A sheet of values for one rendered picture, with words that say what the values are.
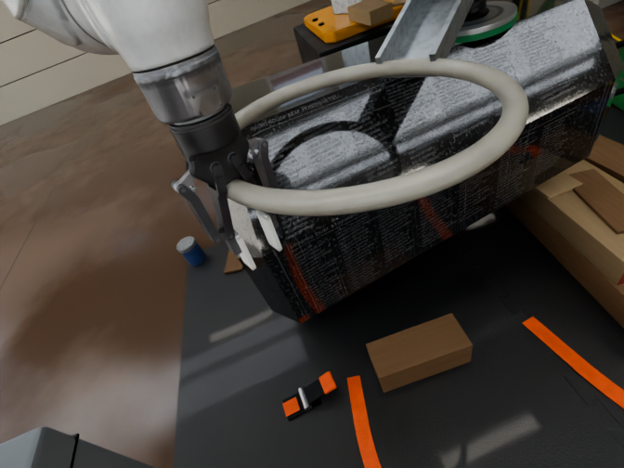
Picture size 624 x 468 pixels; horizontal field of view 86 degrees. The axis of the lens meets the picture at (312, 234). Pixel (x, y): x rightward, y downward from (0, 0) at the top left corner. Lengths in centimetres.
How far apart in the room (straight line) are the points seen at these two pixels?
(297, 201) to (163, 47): 19
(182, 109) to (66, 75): 708
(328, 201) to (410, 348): 84
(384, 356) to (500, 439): 37
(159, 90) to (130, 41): 4
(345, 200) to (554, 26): 92
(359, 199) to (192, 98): 20
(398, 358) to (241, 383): 59
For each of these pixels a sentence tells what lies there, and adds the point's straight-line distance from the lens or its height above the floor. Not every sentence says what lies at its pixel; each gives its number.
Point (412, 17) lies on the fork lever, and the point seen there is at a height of 94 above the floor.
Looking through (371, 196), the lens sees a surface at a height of 94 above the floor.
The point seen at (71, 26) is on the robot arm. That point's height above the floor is 115.
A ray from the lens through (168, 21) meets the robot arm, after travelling 37.
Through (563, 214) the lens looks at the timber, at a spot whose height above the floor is 22.
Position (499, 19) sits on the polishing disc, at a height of 85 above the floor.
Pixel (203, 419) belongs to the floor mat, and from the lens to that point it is 141.
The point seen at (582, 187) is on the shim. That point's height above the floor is 24.
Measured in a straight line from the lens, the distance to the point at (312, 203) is 37.
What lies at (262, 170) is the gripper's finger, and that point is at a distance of 48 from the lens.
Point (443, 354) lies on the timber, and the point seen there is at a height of 13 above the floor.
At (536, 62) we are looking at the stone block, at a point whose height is 74.
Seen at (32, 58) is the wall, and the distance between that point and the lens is 751.
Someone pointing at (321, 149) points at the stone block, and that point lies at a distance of 89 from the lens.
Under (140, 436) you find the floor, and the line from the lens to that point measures 156.
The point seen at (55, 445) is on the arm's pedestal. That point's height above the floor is 77.
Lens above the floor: 117
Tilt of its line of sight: 42 degrees down
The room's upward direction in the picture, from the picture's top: 21 degrees counter-clockwise
